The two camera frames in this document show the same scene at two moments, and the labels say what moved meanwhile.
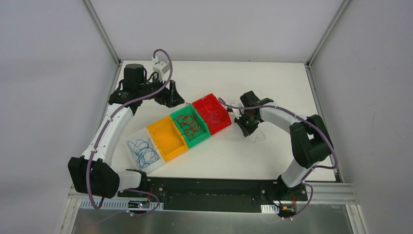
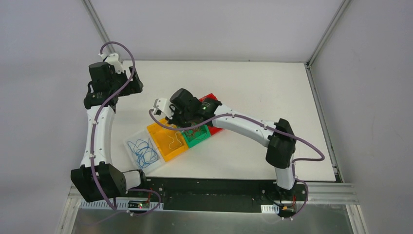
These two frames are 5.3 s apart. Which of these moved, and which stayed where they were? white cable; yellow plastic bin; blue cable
Moved: white cable
Stayed: yellow plastic bin; blue cable
